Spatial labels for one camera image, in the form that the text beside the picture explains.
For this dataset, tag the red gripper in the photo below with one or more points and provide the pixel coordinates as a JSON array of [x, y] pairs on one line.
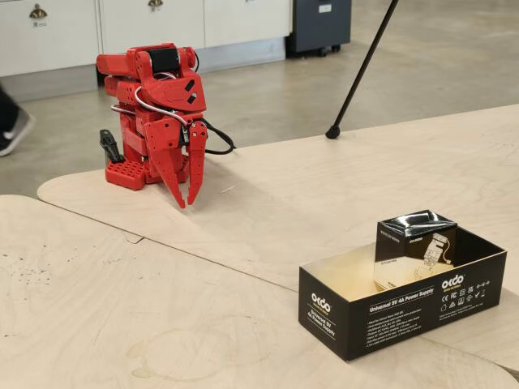
[[159, 138]]

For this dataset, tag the small black white box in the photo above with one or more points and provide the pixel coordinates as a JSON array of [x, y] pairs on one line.
[[413, 247]]

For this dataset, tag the red robot arm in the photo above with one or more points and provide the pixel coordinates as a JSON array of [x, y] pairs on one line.
[[162, 93]]

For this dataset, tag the red perforated robot base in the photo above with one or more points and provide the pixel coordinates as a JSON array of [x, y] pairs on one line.
[[129, 154]]

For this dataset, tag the large open black yellow box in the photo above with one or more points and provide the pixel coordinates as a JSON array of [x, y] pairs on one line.
[[397, 316]]

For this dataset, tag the black table clamp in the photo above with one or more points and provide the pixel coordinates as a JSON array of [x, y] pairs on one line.
[[110, 146]]

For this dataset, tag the person in dark trousers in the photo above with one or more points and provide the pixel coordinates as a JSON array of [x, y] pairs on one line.
[[12, 129]]

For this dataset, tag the white cabinet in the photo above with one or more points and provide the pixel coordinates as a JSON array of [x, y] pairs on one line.
[[61, 36]]

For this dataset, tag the dark grey wheeled cabinet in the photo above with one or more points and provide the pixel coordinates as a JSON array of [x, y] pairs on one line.
[[320, 24]]

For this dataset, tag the black tripod leg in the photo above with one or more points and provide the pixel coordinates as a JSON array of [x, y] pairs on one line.
[[365, 65]]

